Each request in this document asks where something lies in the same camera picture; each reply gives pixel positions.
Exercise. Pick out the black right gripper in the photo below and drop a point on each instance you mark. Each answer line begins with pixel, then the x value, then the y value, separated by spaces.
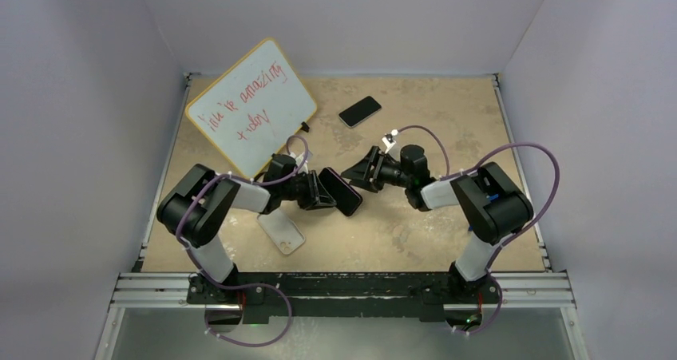
pixel 361 175

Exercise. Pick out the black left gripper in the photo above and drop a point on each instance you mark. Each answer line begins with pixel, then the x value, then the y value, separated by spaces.
pixel 316 197

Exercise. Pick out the black phone case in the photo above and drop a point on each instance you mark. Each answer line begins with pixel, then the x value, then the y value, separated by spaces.
pixel 347 199

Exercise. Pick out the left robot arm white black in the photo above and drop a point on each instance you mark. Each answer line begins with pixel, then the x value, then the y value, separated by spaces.
pixel 196 208

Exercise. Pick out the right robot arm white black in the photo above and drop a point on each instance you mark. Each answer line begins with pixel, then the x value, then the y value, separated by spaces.
pixel 492 204

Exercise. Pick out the white phone case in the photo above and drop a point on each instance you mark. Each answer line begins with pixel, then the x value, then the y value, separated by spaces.
pixel 282 231

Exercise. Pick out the black phone far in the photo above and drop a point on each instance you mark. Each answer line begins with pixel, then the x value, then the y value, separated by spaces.
pixel 360 111

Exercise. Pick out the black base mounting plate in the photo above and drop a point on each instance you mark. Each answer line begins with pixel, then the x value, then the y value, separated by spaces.
pixel 282 307

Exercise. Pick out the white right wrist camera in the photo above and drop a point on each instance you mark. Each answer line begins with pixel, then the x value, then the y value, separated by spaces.
pixel 389 140

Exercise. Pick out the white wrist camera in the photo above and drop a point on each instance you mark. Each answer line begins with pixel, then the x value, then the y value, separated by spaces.
pixel 302 161
pixel 389 140

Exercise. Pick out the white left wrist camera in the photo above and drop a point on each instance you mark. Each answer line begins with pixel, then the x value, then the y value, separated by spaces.
pixel 302 161

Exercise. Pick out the white board yellow frame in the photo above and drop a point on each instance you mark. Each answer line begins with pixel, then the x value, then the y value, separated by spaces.
pixel 249 112

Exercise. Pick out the aluminium frame rail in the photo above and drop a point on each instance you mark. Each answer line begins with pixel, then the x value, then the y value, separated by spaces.
pixel 509 289

